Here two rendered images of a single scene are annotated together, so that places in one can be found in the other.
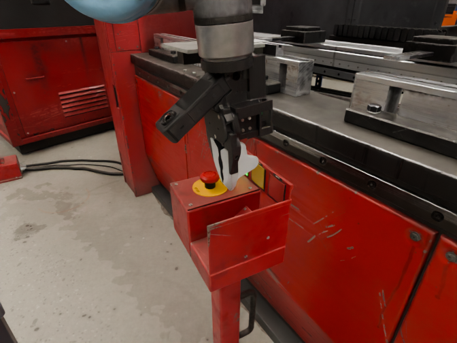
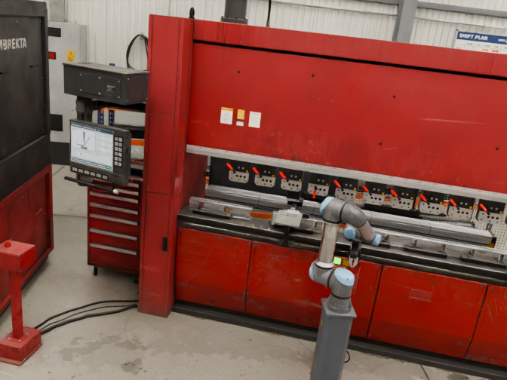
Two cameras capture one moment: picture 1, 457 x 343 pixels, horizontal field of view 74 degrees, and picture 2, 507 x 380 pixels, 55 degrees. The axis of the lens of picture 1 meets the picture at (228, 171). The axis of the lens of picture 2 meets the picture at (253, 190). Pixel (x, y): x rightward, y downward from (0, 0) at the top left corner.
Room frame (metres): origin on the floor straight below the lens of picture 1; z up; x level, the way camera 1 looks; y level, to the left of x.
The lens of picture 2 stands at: (-1.07, 2.67, 2.30)
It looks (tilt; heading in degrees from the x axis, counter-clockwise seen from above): 19 degrees down; 313
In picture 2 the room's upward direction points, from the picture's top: 6 degrees clockwise
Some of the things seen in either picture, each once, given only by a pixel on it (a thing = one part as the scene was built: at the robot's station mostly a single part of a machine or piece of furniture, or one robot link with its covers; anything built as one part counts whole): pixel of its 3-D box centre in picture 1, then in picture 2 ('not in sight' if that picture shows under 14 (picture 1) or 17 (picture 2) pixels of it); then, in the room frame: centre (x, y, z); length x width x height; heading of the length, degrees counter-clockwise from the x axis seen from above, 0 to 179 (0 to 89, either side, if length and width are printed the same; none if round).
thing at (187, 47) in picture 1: (212, 45); (288, 218); (0.99, 0.05, 1.00); 0.26 x 0.18 x 0.01; 124
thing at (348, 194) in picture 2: not in sight; (346, 187); (0.76, -0.28, 1.26); 0.15 x 0.09 x 0.17; 34
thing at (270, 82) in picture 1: (243, 79); (293, 228); (1.01, -0.05, 0.89); 0.30 x 0.05 x 0.03; 34
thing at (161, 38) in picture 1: (179, 47); (220, 208); (1.53, 0.23, 0.92); 0.50 x 0.06 x 0.10; 34
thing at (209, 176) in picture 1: (209, 182); not in sight; (0.52, 0.04, 0.79); 0.04 x 0.04 x 0.04
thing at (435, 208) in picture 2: not in sight; (431, 200); (0.26, -0.61, 1.26); 0.15 x 0.09 x 0.17; 34
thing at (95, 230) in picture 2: not in sight; (125, 221); (2.52, 0.46, 0.50); 0.50 x 0.50 x 1.00; 34
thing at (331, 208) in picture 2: not in sight; (328, 242); (0.38, 0.42, 1.15); 0.15 x 0.12 x 0.55; 8
